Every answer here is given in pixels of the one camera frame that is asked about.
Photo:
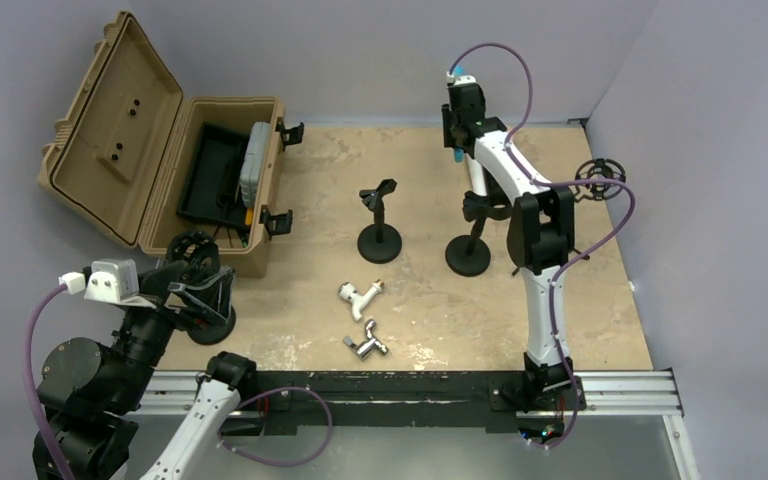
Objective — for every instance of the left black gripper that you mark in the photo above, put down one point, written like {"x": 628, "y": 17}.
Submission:
{"x": 155, "y": 285}

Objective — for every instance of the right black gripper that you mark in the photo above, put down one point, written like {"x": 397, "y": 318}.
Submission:
{"x": 449, "y": 139}

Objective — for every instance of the blue microphone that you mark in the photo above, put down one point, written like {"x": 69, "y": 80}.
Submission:
{"x": 456, "y": 72}

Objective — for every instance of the black tripod shock-mount stand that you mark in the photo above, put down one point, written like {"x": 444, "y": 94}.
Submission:
{"x": 596, "y": 179}

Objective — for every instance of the white microphone grey head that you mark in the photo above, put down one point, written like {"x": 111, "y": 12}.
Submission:
{"x": 477, "y": 177}

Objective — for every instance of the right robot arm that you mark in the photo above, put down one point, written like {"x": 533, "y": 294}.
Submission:
{"x": 548, "y": 370}

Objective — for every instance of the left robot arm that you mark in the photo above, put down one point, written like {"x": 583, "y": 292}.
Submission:
{"x": 87, "y": 388}

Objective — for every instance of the grey device in case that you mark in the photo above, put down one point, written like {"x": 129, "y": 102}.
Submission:
{"x": 253, "y": 159}

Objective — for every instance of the tan plastic hard case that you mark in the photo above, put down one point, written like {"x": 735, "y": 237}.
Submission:
{"x": 142, "y": 162}

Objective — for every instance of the white plastic tap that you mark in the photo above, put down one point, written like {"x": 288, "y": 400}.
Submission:
{"x": 359, "y": 301}

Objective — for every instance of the chrome metal faucet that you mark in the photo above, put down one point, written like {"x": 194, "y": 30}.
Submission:
{"x": 371, "y": 343}

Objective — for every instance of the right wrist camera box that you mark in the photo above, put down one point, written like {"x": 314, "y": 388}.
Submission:
{"x": 459, "y": 80}

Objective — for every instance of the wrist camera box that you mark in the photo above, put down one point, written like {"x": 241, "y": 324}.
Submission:
{"x": 459, "y": 80}
{"x": 115, "y": 282}

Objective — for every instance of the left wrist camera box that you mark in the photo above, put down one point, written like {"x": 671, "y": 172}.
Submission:
{"x": 115, "y": 282}

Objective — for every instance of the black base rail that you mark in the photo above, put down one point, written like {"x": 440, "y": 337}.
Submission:
{"x": 450, "y": 399}

